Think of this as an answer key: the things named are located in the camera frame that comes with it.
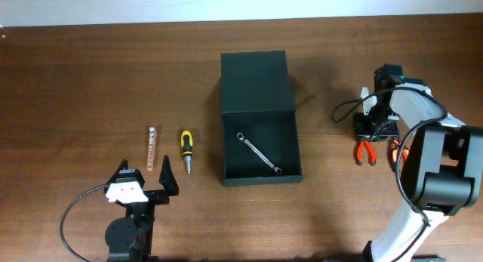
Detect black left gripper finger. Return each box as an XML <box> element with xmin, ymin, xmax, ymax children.
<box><xmin>108</xmin><ymin>159</ymin><xmax>128</xmax><ymax>183</ymax></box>
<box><xmin>158</xmin><ymin>155</ymin><xmax>179</xmax><ymax>196</ymax></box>

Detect small orange pliers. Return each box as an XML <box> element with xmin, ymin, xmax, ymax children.
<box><xmin>354</xmin><ymin>140</ymin><xmax>377</xmax><ymax>167</ymax></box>

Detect silver ring wrench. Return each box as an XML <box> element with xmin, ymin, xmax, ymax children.
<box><xmin>236</xmin><ymin>132</ymin><xmax>283</xmax><ymax>174</ymax></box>

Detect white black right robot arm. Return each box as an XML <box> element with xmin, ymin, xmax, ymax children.
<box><xmin>221</xmin><ymin>54</ymin><xmax>482</xmax><ymax>261</ymax></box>

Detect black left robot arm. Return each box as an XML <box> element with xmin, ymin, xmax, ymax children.
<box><xmin>104</xmin><ymin>159</ymin><xmax>170</xmax><ymax>262</ymax></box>

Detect orange black long-nose pliers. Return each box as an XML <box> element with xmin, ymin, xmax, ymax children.
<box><xmin>388</xmin><ymin>137</ymin><xmax>409</xmax><ymax>172</ymax></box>

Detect yellow black screwdriver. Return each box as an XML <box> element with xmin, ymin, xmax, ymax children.
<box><xmin>180</xmin><ymin>130</ymin><xmax>193</xmax><ymax>174</ymax></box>

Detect black open box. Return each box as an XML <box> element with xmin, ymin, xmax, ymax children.
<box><xmin>220</xmin><ymin>51</ymin><xmax>303</xmax><ymax>186</ymax></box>

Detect orange socket rail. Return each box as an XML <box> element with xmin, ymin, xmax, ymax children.
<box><xmin>146</xmin><ymin>127</ymin><xmax>157</xmax><ymax>171</ymax></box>

